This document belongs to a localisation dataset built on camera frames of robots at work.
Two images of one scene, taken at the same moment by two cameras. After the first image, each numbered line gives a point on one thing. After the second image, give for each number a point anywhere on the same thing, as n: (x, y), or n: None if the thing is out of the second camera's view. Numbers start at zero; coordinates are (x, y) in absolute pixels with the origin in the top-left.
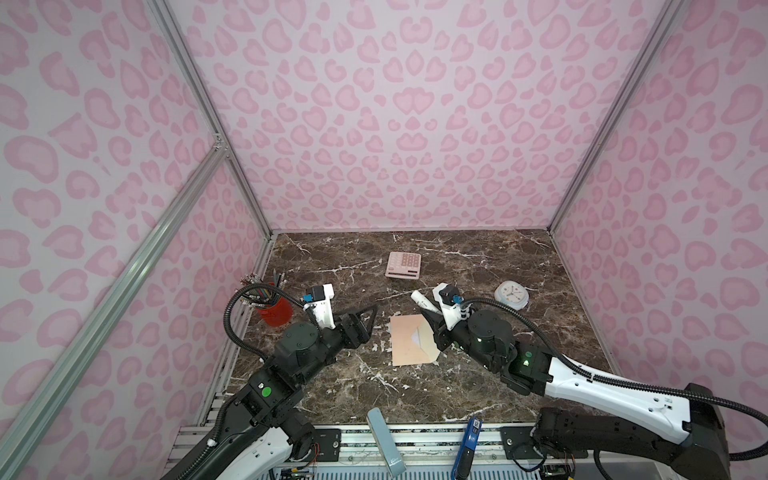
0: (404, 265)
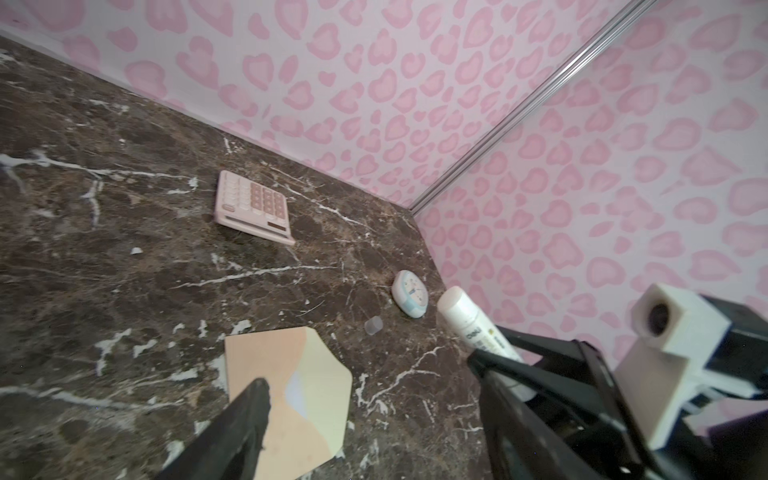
0: (254, 208)
